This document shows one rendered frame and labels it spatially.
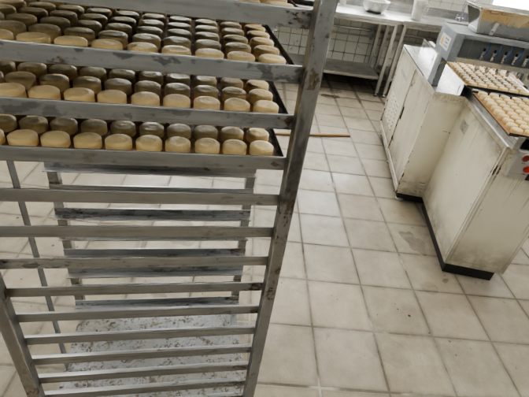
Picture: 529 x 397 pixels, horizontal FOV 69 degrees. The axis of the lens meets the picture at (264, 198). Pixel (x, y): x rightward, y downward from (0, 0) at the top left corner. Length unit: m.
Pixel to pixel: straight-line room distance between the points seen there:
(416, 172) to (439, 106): 0.48
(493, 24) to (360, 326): 1.83
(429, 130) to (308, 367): 1.69
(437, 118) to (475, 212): 0.73
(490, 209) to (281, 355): 1.29
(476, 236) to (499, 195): 0.27
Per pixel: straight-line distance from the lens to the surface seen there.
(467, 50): 2.75
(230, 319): 1.74
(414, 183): 2.95
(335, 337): 1.97
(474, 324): 2.36
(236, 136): 0.85
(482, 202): 2.27
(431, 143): 2.82
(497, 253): 2.51
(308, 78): 0.69
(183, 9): 0.67
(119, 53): 0.70
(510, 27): 2.76
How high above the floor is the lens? 1.52
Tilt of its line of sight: 35 degrees down
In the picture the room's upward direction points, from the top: 9 degrees clockwise
